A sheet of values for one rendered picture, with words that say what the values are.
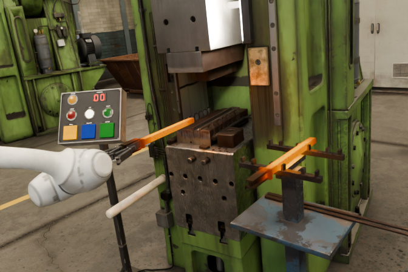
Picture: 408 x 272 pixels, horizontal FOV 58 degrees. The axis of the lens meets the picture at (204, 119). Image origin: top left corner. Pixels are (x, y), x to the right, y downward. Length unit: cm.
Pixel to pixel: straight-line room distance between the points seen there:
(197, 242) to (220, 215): 25
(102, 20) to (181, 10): 914
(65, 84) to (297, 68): 516
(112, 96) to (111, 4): 911
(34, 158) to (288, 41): 110
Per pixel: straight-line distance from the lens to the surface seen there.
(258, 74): 167
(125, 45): 1114
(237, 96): 215
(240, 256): 189
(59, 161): 103
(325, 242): 138
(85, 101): 202
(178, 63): 173
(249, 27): 164
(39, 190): 115
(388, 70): 680
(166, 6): 174
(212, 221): 185
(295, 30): 162
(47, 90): 630
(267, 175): 124
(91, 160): 101
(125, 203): 197
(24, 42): 619
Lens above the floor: 150
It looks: 15 degrees down
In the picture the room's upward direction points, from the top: 6 degrees counter-clockwise
